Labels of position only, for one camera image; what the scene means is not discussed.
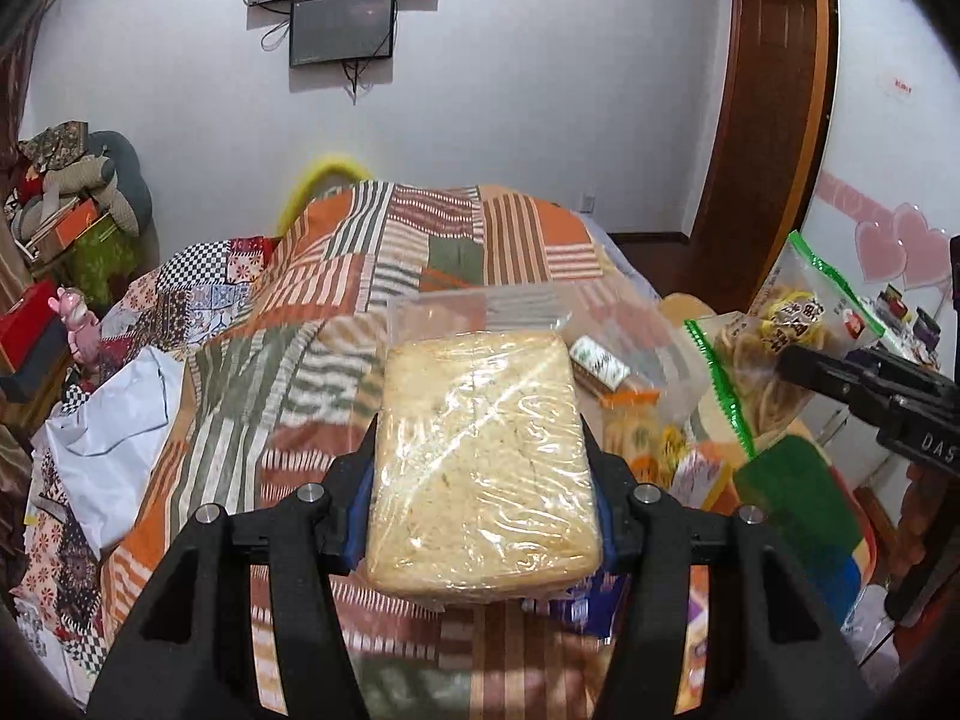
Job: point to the orange yellow snack packet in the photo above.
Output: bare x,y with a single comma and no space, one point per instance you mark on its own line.
701,476

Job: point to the brown wooden door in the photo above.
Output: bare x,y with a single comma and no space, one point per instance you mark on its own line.
765,127

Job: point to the dotted grey stuffed toy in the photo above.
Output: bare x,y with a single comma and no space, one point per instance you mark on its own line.
71,176

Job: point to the green-edged chip bag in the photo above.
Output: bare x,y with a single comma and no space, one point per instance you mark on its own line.
795,315
739,382

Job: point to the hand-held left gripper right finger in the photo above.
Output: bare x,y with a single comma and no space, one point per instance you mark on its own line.
611,551

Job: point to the white wall socket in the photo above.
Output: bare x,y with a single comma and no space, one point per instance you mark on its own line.
586,202

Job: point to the red box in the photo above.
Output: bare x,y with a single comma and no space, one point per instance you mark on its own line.
26,322

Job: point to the small white snack packet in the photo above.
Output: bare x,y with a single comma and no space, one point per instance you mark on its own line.
598,366

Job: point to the white sliding wardrobe door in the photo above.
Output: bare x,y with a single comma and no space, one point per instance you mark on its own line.
885,165

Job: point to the red white door sticker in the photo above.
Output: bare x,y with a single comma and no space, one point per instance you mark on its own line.
900,85

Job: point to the orange cardboard box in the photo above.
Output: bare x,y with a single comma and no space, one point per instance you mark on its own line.
67,229

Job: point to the checkered patchwork quilt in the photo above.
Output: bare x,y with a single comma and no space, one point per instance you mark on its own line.
202,292

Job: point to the small black wall monitor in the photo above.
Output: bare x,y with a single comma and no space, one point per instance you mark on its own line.
341,30

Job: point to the pink rabbit toy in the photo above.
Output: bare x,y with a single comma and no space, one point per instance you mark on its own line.
79,330

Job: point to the blue triangular snack packet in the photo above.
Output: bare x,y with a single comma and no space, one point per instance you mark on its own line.
592,604

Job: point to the green patterned bag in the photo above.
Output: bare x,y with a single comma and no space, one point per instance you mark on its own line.
101,259

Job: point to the person's right hand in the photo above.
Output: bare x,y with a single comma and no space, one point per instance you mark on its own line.
916,525

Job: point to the white cloth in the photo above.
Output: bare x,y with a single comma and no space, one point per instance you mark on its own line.
112,442

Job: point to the clear plastic container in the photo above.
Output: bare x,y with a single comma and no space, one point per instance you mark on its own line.
637,330

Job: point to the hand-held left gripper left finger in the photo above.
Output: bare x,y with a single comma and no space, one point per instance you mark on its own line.
361,517

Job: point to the striped patchwork blanket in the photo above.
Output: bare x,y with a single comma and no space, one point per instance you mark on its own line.
300,360

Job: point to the beige cracker block packet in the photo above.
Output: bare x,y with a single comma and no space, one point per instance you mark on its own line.
480,450

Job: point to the grey blue round cushion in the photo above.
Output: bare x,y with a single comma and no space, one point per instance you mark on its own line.
131,180

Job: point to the green blue colourful mat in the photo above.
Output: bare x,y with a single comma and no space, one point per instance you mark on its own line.
802,510

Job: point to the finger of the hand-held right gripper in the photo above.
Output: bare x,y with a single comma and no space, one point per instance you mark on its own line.
825,379

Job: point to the yellow hoop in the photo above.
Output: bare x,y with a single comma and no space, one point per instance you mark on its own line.
315,172

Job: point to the striped brown curtain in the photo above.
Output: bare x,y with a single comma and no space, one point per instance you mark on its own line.
11,105

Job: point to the dark box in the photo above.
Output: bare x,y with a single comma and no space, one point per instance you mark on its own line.
34,382

